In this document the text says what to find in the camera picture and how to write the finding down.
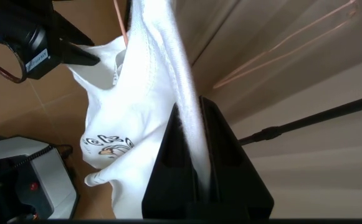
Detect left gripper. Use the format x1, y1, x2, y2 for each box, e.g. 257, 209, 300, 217
0, 0, 101, 80

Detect pink clothes hanger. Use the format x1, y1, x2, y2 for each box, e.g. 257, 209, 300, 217
112, 0, 129, 47
213, 0, 359, 90

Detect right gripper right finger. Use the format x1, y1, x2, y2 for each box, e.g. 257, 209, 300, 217
199, 95, 275, 220

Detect black clothes rack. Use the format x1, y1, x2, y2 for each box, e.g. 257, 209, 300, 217
238, 92, 362, 146

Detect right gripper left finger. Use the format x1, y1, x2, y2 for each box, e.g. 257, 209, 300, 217
141, 103, 206, 220

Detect beige curtain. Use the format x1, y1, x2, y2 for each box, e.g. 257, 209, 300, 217
174, 0, 362, 219

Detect white printed garment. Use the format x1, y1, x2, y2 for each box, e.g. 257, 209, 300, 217
67, 0, 212, 220

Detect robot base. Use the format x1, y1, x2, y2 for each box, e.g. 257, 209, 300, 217
0, 132, 79, 222

